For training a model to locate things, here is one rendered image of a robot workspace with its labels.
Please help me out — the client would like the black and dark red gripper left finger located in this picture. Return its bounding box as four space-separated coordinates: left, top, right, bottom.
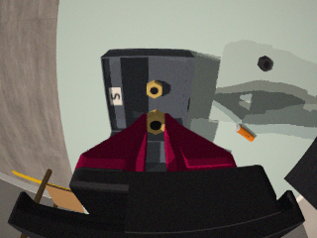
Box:
75 114 148 172

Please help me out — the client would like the yellow hex nut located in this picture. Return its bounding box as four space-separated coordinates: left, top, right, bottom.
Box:
147 80 162 98
147 109 164 135

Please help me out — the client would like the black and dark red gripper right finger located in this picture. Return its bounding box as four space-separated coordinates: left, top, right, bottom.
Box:
164 113 237 172

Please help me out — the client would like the grey three-compartment bin rack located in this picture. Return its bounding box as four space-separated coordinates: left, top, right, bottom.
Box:
101 49 195 172

